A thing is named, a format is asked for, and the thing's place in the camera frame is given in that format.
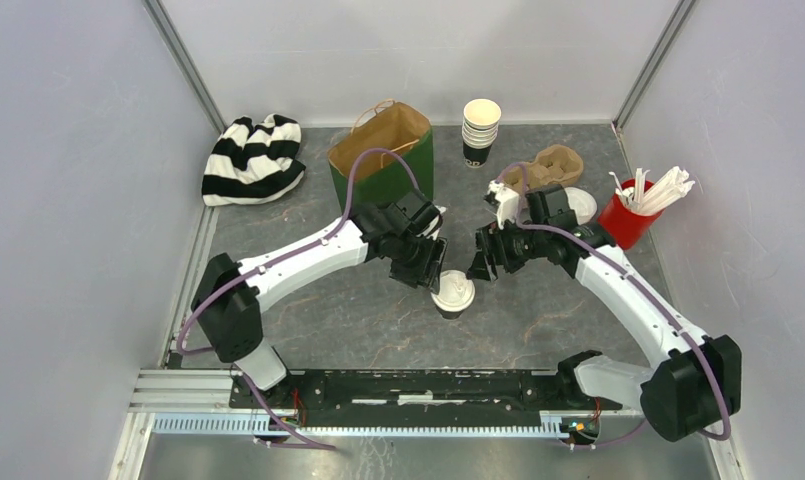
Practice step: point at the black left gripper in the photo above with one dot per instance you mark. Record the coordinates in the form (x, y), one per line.
(428, 272)

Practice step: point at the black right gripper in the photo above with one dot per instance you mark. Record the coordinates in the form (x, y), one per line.
(491, 249)

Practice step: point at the single paper coffee cup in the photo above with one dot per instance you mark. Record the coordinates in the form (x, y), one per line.
(449, 314)

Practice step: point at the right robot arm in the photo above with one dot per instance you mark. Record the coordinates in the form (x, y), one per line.
(692, 382)

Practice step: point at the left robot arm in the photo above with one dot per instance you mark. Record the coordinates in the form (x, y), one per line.
(233, 295)

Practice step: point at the brown cardboard cup carrier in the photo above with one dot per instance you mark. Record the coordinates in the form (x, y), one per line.
(557, 164)

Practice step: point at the green brown paper bag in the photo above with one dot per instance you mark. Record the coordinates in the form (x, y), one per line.
(389, 145)

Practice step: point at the stack of paper cups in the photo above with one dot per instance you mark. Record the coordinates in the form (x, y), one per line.
(479, 130)

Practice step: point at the red cup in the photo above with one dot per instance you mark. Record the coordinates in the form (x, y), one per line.
(626, 227)

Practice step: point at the white wrapped straws bundle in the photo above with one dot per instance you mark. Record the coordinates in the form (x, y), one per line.
(644, 200)

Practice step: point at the black white striped cloth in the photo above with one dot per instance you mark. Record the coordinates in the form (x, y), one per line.
(253, 163)

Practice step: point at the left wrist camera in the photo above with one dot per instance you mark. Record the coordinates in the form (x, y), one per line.
(433, 229)

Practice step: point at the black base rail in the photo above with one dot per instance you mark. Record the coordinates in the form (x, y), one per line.
(399, 398)

